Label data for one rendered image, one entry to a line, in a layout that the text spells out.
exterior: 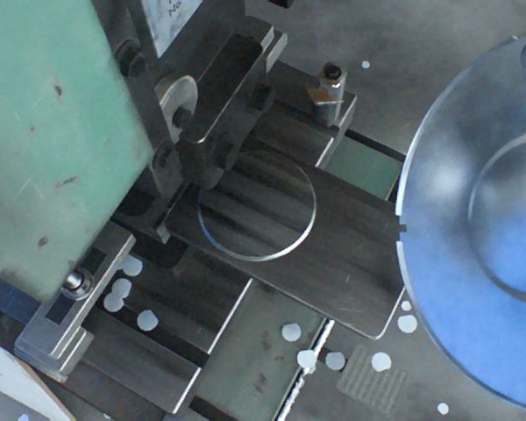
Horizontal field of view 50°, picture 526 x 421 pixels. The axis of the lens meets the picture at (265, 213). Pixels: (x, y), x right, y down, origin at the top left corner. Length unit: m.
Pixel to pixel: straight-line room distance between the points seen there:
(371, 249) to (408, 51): 1.19
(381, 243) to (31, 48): 0.45
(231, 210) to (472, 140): 0.24
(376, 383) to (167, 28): 0.94
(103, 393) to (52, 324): 0.15
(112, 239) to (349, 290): 0.26
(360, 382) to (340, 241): 0.63
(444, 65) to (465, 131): 1.21
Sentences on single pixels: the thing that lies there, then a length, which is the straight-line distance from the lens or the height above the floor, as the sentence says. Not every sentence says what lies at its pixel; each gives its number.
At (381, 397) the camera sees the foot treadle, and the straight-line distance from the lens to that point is 1.19.
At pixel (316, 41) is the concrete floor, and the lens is 1.71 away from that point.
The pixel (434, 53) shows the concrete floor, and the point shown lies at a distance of 1.74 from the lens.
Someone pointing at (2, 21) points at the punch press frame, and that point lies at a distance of 0.19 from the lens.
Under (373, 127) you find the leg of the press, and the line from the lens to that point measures 0.81.
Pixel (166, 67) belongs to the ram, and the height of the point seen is 1.02.
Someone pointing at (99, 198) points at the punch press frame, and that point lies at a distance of 0.28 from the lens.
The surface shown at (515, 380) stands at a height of 0.87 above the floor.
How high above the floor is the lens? 1.33
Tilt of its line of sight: 68 degrees down
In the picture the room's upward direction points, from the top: 3 degrees counter-clockwise
